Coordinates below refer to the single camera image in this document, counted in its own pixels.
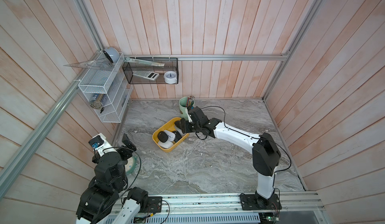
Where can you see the large black mouse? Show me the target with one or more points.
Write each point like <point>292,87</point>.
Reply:
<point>166,144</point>

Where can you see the white wire mesh shelf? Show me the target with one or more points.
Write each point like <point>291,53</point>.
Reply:
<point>111,83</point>

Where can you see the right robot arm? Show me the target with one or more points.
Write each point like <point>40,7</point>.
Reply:
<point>264,150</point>

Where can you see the clear tube of pencils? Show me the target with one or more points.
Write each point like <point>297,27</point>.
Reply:
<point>97,101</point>

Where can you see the white calculator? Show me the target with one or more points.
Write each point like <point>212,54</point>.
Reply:
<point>149,75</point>

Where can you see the green ruler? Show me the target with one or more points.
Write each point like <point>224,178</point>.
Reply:
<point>143,62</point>

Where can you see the white tape roll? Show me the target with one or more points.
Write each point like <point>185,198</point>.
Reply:
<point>170,77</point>

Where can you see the yellow plastic storage box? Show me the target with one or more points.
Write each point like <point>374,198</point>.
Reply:
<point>170,125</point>

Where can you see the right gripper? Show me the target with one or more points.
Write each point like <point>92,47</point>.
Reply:
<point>186,123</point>

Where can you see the mint green pencil cup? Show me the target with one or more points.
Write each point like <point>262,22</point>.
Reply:
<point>183,109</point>

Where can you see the white mouse underside up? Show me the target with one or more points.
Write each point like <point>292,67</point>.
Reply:
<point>170,135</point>

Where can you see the clear triangle ruler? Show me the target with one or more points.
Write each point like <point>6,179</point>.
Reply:
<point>97,64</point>

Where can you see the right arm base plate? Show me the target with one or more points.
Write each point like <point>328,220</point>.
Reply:
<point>255,202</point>

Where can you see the colored pencils in cup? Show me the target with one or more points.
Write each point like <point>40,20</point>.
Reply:
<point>190,101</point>

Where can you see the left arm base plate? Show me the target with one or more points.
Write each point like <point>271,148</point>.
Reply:
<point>146,203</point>

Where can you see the green alarm clock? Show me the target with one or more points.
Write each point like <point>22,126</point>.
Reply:
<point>131,165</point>

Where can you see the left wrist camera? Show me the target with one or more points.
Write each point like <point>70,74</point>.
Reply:
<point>100,145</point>

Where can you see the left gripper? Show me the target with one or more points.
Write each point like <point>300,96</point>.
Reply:
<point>126,152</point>

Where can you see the black wire mesh shelf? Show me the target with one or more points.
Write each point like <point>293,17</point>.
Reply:
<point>170,64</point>

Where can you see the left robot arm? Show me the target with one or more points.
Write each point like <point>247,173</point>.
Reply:
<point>110,179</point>

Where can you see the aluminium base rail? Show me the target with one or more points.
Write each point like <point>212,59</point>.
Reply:
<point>304,207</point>

